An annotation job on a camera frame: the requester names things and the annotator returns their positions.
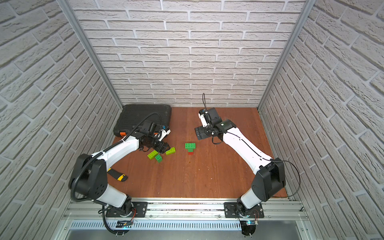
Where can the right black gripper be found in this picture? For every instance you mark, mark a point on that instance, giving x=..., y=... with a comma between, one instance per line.
x=200, y=133

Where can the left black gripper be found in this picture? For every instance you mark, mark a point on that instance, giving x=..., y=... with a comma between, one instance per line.
x=160, y=145

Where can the small green lego brick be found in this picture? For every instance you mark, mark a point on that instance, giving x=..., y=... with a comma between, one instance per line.
x=158, y=158
x=171, y=151

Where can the lime green long lego brick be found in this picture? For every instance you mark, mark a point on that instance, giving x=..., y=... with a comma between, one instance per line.
x=152, y=155

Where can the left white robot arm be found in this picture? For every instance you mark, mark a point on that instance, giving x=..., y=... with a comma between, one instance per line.
x=89, y=179

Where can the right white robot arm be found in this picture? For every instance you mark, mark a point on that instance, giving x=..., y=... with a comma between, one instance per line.
x=269, y=173

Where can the black plastic tool case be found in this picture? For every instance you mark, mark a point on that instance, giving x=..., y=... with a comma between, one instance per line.
x=132, y=114

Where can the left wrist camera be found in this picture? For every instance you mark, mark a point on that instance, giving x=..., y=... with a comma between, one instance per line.
x=163, y=133

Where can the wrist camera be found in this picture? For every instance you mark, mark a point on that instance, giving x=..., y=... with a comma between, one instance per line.
x=163, y=133
x=203, y=115

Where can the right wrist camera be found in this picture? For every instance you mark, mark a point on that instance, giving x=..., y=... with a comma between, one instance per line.
x=203, y=115

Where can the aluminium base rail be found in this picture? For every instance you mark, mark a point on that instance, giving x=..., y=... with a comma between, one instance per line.
x=183, y=214

